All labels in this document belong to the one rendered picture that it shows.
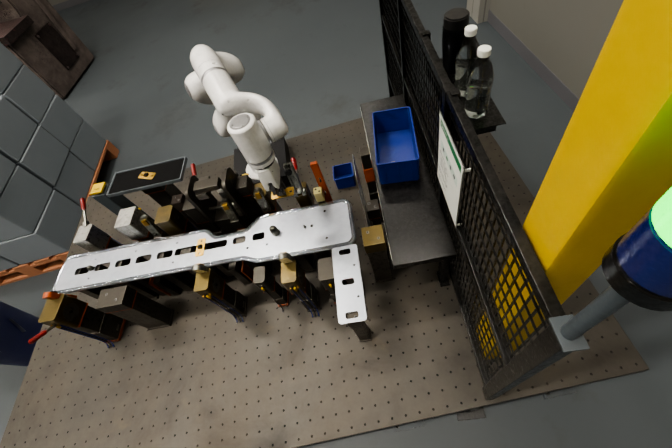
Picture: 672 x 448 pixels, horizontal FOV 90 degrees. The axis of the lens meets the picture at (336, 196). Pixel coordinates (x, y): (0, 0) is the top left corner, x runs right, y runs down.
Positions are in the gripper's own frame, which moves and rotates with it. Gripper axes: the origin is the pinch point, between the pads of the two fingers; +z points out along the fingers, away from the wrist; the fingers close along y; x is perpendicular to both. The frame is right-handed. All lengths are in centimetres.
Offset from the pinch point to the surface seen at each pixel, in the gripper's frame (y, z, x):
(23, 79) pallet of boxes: -194, 23, -235
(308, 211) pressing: -7.6, 27.6, 2.5
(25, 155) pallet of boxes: -129, 50, -228
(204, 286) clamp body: 20.4, 22.9, -38.5
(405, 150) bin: -27, 24, 48
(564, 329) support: 63, -30, 56
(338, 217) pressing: -1.6, 27.6, 15.1
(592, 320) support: 64, -38, 56
